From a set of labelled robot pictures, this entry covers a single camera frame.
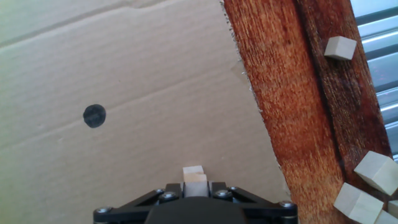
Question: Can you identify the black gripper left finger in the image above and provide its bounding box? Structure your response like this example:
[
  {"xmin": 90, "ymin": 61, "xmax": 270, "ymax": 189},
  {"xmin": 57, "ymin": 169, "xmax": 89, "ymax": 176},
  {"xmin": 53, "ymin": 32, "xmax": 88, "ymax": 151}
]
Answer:
[{"xmin": 93, "ymin": 182, "xmax": 186, "ymax": 224}]

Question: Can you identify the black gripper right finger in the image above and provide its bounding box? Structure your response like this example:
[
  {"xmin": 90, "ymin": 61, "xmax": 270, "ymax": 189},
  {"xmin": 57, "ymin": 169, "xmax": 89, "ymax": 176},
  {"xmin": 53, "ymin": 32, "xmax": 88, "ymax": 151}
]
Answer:
[{"xmin": 206, "ymin": 181, "xmax": 299, "ymax": 224}]

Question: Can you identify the brown cardboard sheet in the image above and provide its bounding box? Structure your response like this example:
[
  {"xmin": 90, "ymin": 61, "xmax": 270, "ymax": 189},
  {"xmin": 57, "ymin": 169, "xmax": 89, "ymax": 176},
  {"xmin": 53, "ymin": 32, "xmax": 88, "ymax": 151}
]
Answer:
[{"xmin": 0, "ymin": 0, "xmax": 292, "ymax": 224}]

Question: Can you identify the red-brown wooden board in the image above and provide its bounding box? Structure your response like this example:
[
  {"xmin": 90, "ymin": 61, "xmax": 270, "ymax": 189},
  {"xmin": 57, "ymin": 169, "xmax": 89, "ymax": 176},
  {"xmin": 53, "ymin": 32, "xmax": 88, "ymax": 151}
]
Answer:
[{"xmin": 221, "ymin": 0, "xmax": 398, "ymax": 224}]

